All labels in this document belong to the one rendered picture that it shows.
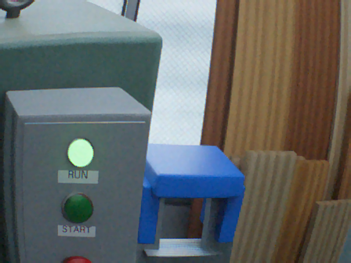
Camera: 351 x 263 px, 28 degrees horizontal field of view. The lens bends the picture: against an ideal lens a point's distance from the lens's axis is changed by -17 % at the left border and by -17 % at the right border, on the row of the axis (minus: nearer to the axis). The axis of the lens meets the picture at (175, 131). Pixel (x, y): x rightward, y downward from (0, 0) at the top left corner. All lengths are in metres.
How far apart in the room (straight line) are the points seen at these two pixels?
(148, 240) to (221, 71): 0.69
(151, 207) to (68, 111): 0.88
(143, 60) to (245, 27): 1.38
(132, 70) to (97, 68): 0.03
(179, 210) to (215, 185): 0.85
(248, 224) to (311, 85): 0.43
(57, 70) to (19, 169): 0.09
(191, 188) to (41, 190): 0.87
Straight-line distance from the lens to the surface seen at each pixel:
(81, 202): 0.50
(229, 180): 1.37
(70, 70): 0.54
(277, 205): 1.96
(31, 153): 0.49
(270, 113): 2.01
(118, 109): 0.50
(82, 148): 0.49
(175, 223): 2.23
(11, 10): 0.62
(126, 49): 0.55
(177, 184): 1.34
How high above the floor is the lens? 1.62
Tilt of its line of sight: 17 degrees down
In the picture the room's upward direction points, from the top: 8 degrees clockwise
